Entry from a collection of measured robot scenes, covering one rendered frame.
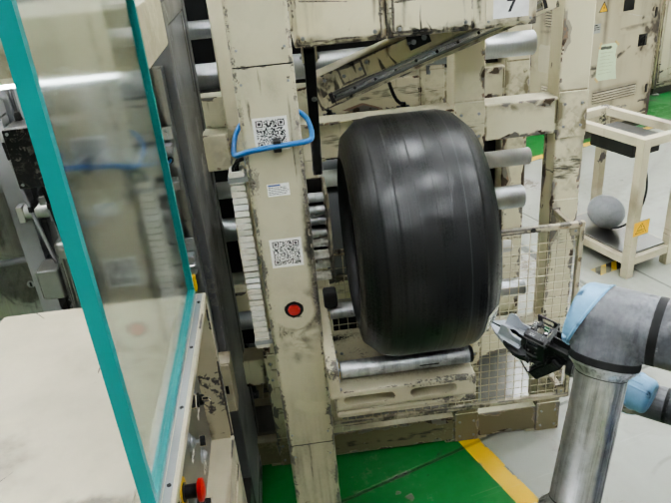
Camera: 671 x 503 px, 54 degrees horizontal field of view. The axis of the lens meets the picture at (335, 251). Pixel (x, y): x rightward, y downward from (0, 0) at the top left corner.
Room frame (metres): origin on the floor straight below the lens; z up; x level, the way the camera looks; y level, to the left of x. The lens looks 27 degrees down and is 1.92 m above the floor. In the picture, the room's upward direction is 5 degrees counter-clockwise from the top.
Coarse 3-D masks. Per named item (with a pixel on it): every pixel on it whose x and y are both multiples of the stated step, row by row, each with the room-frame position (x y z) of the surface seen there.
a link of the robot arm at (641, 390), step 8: (640, 376) 1.02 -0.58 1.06; (648, 376) 1.03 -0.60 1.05; (632, 384) 1.01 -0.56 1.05; (640, 384) 1.01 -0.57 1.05; (648, 384) 1.00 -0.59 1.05; (656, 384) 1.01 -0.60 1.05; (632, 392) 1.00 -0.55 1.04; (640, 392) 1.00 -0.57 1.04; (648, 392) 0.99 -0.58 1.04; (656, 392) 1.02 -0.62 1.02; (624, 400) 1.00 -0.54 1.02; (632, 400) 1.00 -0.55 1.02; (640, 400) 0.99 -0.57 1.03; (648, 400) 0.99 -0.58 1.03; (632, 408) 1.00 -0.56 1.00; (640, 408) 0.99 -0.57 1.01
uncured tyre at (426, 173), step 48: (384, 144) 1.38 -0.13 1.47; (432, 144) 1.37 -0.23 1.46; (480, 144) 1.42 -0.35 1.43; (384, 192) 1.28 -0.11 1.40; (432, 192) 1.27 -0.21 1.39; (480, 192) 1.28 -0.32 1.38; (384, 240) 1.22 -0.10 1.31; (432, 240) 1.22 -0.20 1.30; (480, 240) 1.22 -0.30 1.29; (384, 288) 1.20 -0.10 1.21; (432, 288) 1.20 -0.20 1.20; (480, 288) 1.20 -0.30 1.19; (384, 336) 1.23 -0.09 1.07; (432, 336) 1.23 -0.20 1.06; (480, 336) 1.27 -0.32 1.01
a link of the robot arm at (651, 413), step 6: (660, 390) 1.06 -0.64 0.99; (666, 390) 1.06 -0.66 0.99; (660, 396) 1.04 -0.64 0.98; (654, 402) 1.04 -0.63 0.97; (660, 402) 1.04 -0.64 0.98; (624, 408) 1.06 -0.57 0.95; (648, 408) 1.04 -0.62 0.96; (654, 408) 1.03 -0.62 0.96; (660, 408) 1.03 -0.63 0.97; (630, 414) 1.09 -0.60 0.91; (636, 414) 1.06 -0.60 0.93; (642, 414) 1.05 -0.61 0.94; (648, 414) 1.04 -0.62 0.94; (654, 414) 1.03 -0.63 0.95; (660, 414) 1.03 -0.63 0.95; (660, 420) 1.03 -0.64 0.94
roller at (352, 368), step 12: (456, 348) 1.36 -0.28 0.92; (468, 348) 1.35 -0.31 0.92; (348, 360) 1.35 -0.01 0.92; (360, 360) 1.34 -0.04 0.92; (372, 360) 1.34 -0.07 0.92; (384, 360) 1.34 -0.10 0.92; (396, 360) 1.34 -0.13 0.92; (408, 360) 1.34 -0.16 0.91; (420, 360) 1.34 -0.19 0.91; (432, 360) 1.34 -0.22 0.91; (444, 360) 1.34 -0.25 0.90; (456, 360) 1.34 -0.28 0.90; (468, 360) 1.34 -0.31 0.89; (348, 372) 1.32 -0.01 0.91; (360, 372) 1.32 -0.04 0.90; (372, 372) 1.32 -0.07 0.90; (384, 372) 1.33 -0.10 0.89
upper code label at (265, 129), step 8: (256, 120) 1.39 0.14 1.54; (264, 120) 1.39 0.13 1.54; (272, 120) 1.39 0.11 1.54; (280, 120) 1.39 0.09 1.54; (256, 128) 1.39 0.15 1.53; (264, 128) 1.39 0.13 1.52; (272, 128) 1.39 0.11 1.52; (280, 128) 1.39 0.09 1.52; (256, 136) 1.39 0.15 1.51; (264, 136) 1.39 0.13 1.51; (272, 136) 1.39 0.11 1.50; (280, 136) 1.39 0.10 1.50; (288, 136) 1.39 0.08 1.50; (256, 144) 1.39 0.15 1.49; (264, 144) 1.39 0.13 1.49; (272, 144) 1.39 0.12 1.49
